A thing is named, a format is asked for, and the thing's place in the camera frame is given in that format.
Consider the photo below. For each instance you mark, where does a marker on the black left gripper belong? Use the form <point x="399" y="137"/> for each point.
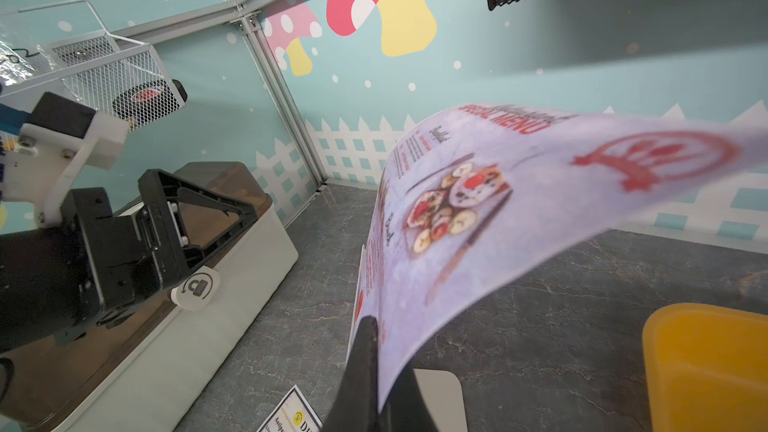
<point x="96" y="267"/>

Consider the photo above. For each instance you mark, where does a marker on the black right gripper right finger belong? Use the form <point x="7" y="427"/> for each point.
<point x="405" y="409"/>

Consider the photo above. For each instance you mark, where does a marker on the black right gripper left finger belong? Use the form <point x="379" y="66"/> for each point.
<point x="355" y="408"/>

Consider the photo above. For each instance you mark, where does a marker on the yellow-header menu sheet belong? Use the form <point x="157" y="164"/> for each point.
<point x="292" y="414"/>

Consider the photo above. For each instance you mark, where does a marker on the pink special menu sheet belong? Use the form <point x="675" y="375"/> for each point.
<point x="475" y="196"/>

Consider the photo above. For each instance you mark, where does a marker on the clear acrylic menu holder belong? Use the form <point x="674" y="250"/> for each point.
<point x="440" y="389"/>

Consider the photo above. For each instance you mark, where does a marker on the white box with brown lid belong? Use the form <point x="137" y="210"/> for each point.
<point x="143" y="372"/>

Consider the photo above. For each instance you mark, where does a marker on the clear labelled plastic bag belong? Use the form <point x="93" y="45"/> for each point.
<point x="19" y="63"/>

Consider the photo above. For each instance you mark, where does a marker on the yellow plastic tray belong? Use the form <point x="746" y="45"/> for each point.
<point x="706" y="368"/>

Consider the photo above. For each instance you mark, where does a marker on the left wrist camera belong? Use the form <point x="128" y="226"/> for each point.
<point x="55" y="142"/>

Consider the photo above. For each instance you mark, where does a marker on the white wire wall basket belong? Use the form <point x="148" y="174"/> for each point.
<point x="92" y="68"/>

